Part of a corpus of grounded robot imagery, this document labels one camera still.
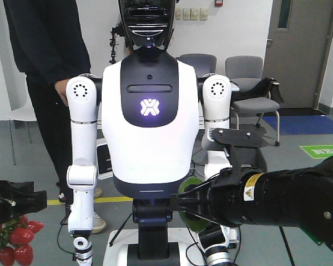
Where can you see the white black humanoid robot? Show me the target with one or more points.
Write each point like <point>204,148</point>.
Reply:
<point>147,106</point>

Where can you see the brown grey door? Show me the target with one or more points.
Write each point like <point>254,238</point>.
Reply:
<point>297,50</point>

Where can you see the person in dark clothes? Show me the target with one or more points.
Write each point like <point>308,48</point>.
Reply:
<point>48,47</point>

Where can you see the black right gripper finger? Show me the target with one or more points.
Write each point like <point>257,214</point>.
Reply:
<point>202,195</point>
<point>192,217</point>

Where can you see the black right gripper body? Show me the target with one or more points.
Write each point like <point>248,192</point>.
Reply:
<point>227,204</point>

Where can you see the white plastic chair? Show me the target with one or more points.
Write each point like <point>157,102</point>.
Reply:
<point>23,114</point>

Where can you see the grey office chair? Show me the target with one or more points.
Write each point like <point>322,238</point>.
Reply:
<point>255,95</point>

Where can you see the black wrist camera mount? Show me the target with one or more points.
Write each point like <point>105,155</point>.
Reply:
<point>242,148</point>

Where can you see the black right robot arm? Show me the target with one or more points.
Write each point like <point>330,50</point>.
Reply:
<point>294,198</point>

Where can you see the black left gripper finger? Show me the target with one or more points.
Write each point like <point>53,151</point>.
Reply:
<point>19,198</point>

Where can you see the red strawberry bunch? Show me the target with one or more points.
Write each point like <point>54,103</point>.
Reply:
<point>16,236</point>

